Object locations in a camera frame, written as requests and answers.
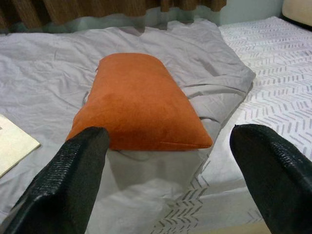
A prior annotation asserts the HBL lighting catalogue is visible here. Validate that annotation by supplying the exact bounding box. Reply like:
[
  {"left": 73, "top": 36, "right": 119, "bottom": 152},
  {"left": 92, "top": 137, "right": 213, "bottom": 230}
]
[{"left": 0, "top": 113, "right": 41, "bottom": 178}]

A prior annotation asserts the orange suede pillow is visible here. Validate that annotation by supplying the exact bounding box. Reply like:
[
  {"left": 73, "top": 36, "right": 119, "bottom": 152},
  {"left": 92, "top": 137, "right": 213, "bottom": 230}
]
[{"left": 66, "top": 52, "right": 214, "bottom": 151}]

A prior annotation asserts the sheer grey curtain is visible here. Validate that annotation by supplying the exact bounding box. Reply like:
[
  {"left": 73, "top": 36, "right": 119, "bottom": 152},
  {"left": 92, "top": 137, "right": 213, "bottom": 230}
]
[{"left": 0, "top": 6, "right": 221, "bottom": 35}]

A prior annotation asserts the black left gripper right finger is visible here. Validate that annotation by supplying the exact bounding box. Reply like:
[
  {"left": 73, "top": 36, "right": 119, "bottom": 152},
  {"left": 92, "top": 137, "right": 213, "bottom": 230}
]
[{"left": 229, "top": 124, "right": 312, "bottom": 234}]

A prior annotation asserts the grey wrinkled bed blanket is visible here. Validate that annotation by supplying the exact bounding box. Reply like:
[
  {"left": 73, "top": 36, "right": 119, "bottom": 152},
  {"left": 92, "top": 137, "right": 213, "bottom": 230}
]
[{"left": 0, "top": 18, "right": 256, "bottom": 234}]

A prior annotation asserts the cream cushion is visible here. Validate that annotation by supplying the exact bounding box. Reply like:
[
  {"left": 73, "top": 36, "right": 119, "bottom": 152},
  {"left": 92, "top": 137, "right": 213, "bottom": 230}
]
[{"left": 281, "top": 0, "right": 312, "bottom": 25}]

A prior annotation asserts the brown pleated curtain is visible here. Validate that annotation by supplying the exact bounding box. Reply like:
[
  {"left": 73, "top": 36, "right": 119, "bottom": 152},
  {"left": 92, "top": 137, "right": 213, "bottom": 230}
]
[{"left": 0, "top": 0, "right": 228, "bottom": 30}]

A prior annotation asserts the white patterned bed sheet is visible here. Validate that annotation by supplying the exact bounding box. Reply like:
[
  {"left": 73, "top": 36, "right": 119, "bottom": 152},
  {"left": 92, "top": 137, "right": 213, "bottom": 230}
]
[{"left": 156, "top": 16, "right": 312, "bottom": 226}]

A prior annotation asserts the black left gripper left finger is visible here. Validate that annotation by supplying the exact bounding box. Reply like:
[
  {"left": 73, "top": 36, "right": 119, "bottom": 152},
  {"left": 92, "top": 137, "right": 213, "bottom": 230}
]
[{"left": 1, "top": 126, "right": 111, "bottom": 234}]

